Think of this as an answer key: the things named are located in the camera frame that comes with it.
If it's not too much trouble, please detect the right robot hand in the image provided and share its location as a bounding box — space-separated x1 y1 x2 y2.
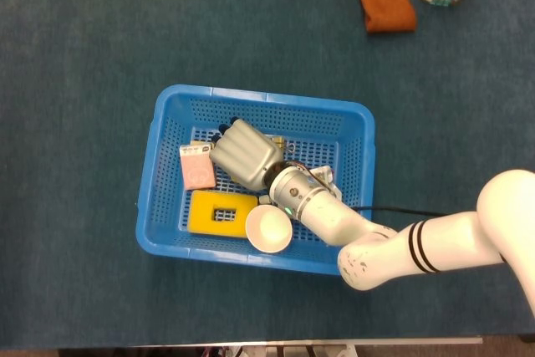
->
208 115 286 191

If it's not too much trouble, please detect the blue perforated plastic basket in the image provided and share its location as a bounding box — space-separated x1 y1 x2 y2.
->
135 84 376 277

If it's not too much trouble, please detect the gold binder clip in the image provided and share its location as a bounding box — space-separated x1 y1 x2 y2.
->
271 135 297 156

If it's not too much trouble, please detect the pink white card pack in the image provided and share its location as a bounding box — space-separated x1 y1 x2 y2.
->
179 143 217 190

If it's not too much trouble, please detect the yellow sponge with rectangular hole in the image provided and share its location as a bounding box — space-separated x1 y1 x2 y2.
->
186 189 259 240

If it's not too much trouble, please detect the white paper cup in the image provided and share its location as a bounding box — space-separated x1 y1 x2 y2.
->
244 203 294 255

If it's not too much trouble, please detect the crumpled white spout pouch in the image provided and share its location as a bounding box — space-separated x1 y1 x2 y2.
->
257 164 344 206

